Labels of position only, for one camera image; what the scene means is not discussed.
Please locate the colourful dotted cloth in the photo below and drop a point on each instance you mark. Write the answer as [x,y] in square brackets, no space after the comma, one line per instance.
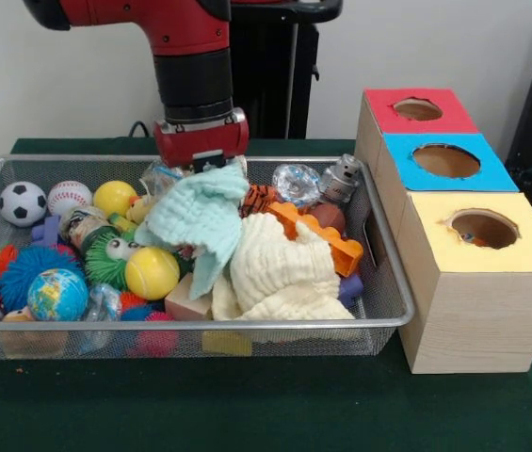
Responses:
[470,238]

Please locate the wooden box with three holes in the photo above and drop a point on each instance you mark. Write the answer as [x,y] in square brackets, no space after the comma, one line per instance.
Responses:
[482,320]

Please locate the mint green muslin cloth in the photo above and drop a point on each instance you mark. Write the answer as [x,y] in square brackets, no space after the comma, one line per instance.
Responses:
[190,212]

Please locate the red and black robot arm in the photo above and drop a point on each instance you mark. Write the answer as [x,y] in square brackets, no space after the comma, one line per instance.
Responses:
[190,56]

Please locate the yellow tennis ball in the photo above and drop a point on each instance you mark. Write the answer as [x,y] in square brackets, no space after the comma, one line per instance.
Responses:
[152,273]

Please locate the silver toy robot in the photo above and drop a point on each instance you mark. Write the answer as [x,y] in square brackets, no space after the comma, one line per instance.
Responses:
[338,186]

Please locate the black and white soccer ball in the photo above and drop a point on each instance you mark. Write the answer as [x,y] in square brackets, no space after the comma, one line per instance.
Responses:
[23,203]

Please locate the blue spiky rubber ball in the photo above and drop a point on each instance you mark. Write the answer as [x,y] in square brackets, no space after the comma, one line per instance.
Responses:
[20,273]

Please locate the cream muslin cloth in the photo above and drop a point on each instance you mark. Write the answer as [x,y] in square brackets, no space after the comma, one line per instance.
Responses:
[284,273]

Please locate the plain yellow ball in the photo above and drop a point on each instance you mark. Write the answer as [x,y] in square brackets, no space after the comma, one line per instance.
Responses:
[114,198]

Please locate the orange toy building block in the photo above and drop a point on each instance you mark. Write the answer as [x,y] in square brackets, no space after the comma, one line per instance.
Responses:
[341,254]

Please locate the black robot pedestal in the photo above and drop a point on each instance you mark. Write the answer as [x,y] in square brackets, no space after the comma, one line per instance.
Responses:
[270,70]

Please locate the crumpled clear plastic packet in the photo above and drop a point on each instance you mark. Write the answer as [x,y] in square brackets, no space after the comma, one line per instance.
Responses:
[296,186]

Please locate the globe print ball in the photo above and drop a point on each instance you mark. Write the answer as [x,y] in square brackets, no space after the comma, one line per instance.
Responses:
[58,294]

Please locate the dark green tablecloth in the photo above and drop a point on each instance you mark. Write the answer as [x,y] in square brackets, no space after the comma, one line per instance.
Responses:
[246,405]

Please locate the white toy baseball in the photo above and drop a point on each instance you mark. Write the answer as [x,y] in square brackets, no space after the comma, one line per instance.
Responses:
[70,198]

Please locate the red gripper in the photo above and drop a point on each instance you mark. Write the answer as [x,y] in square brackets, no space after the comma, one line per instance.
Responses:
[199,141]

